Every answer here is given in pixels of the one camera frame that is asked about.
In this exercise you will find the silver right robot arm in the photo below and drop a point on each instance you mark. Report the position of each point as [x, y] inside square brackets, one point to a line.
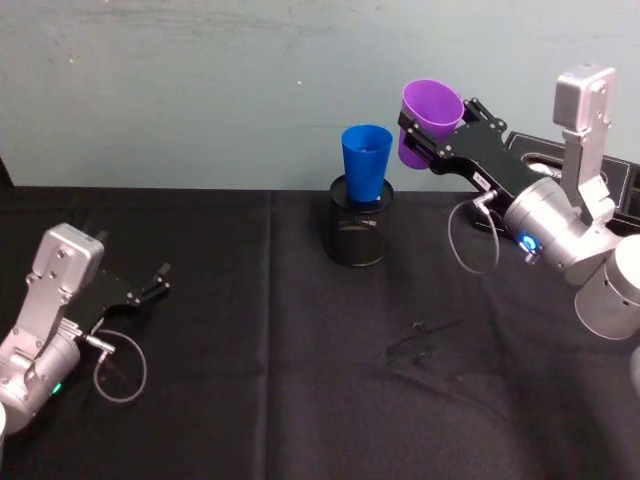
[575, 220]

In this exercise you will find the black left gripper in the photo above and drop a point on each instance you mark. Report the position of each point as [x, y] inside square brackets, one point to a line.
[102, 297]

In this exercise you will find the black mesh pen holder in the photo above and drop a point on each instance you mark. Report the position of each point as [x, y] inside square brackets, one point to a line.
[356, 240]

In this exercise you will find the purple plastic cup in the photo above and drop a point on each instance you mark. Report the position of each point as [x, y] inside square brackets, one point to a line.
[431, 107]

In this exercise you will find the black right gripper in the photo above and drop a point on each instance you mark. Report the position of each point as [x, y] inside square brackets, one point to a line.
[485, 155]

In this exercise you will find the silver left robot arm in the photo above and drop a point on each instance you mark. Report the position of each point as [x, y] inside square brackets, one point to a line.
[47, 300]

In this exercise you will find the black table cloth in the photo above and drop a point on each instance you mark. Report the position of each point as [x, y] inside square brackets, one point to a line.
[250, 360]

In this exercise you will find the blue plastic cup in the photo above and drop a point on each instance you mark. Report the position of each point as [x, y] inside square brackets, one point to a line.
[365, 165]

